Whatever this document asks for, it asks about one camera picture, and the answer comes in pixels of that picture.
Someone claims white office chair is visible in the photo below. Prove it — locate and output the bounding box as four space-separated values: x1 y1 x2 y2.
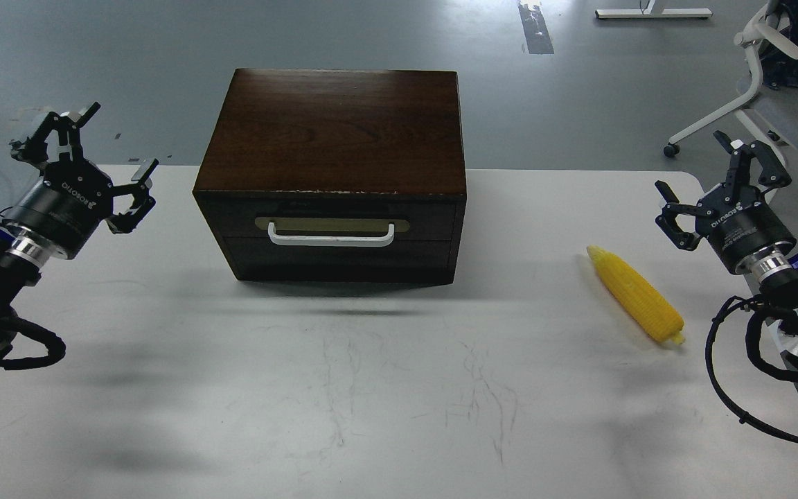
663 1 798 157

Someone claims wooden drawer with white handle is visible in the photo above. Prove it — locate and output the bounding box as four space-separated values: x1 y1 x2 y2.
202 198 459 240

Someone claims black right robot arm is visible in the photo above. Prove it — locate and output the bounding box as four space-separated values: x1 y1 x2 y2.
655 132 798 383

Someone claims yellow corn cob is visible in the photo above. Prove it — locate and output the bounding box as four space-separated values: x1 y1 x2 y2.
586 245 685 345

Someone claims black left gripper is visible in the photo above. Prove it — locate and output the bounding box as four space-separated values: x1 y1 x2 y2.
4 102 159 260

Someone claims dark wooden drawer cabinet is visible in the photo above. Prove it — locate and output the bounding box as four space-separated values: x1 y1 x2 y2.
193 69 468 285

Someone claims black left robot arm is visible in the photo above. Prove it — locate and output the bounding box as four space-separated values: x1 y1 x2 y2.
0 102 158 371

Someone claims white desk base foot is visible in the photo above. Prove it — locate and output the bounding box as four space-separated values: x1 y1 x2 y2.
594 1 713 20

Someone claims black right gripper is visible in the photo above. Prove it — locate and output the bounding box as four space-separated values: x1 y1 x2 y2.
654 130 797 275

